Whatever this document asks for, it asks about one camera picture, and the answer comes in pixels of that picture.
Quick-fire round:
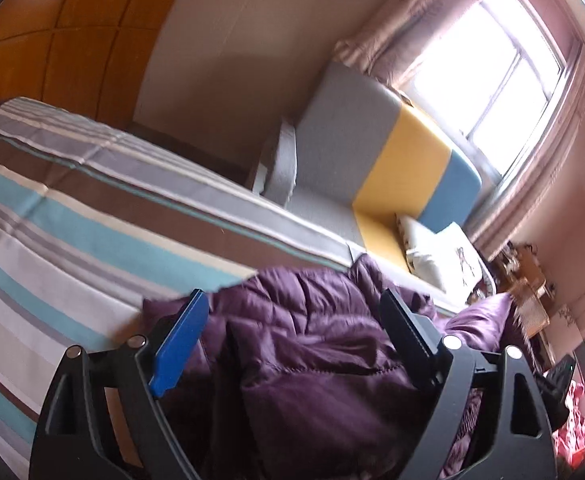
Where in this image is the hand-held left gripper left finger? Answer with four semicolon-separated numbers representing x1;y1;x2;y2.
31;288;209;480

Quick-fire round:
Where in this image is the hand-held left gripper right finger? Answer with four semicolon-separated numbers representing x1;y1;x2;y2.
379;287;558;480

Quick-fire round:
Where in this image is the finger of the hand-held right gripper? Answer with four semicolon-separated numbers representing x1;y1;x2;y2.
537;355;577;428

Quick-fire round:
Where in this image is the purple down jacket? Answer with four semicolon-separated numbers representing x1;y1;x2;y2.
142;255;529;480

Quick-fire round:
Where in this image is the pink cloth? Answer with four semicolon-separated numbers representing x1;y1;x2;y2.
554;380;585;462

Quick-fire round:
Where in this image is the rattan chair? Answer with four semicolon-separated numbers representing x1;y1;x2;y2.
510;280;552;337

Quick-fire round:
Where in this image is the white printed pillow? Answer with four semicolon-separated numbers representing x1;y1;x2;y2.
395;212;488;294

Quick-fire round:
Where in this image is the cluttered wooden desk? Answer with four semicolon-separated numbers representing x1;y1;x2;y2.
497;242;547;292

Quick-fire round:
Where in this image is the bed with striped sheet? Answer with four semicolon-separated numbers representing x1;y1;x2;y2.
0;97;354;472

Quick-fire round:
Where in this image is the grey yellow blue sofa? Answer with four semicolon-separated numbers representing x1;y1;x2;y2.
252;62;498;307

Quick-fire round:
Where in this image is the window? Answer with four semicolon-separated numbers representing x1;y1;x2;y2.
397;0;572;182

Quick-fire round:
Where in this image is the wooden wardrobe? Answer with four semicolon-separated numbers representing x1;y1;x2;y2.
0;0;199;134

